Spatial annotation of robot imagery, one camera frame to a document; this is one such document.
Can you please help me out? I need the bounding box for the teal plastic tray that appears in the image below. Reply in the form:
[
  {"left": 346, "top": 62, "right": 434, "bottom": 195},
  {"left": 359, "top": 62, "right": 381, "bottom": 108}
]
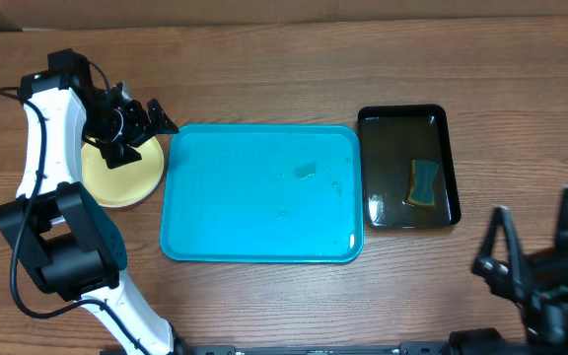
[{"left": 160, "top": 124, "right": 365, "bottom": 263}]

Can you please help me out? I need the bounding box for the yellow plate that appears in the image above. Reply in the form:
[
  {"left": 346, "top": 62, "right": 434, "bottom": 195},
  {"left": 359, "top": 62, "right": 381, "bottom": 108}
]
[{"left": 81, "top": 138, "right": 165, "bottom": 208}]

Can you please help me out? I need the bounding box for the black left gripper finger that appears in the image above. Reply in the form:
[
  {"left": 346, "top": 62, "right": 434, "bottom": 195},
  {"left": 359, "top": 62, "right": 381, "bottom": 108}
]
[
  {"left": 147, "top": 99, "right": 179, "bottom": 136},
  {"left": 99, "top": 142, "right": 142, "bottom": 169}
]

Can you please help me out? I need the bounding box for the green yellow sponge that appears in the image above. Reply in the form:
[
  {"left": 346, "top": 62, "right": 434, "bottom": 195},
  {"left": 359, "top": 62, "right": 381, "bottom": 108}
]
[{"left": 407, "top": 160, "right": 439, "bottom": 207}]

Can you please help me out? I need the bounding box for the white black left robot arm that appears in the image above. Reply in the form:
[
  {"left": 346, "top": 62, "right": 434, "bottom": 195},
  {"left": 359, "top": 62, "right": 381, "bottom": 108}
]
[{"left": 0, "top": 67, "right": 187, "bottom": 354}]

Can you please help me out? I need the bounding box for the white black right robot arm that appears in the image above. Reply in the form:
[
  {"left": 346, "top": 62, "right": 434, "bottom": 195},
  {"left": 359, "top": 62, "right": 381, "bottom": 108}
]
[{"left": 440, "top": 185, "right": 568, "bottom": 355}]

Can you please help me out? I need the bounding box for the black water tray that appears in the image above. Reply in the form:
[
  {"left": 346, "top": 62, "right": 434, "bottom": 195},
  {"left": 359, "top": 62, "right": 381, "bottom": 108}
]
[{"left": 357, "top": 104, "right": 462, "bottom": 229}]

